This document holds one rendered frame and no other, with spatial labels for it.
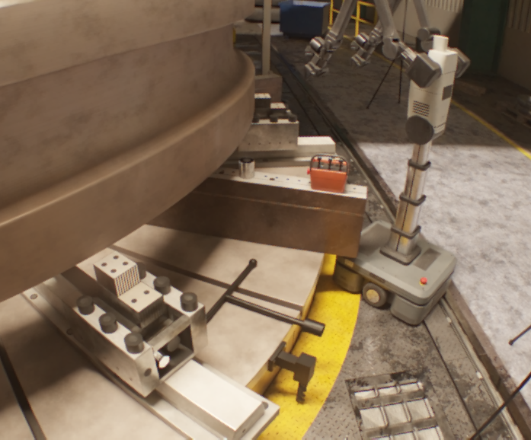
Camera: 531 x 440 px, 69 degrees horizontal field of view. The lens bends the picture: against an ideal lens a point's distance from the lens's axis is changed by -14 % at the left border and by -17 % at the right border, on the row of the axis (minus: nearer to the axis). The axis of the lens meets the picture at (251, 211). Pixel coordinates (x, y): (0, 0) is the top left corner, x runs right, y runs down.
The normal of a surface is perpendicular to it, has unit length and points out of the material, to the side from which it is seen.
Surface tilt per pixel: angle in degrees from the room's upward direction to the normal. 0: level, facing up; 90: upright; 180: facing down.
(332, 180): 97
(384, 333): 0
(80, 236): 90
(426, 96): 90
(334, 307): 0
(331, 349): 0
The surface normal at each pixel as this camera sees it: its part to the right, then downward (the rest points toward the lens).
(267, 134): 0.14, 0.52
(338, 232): -0.25, 0.50
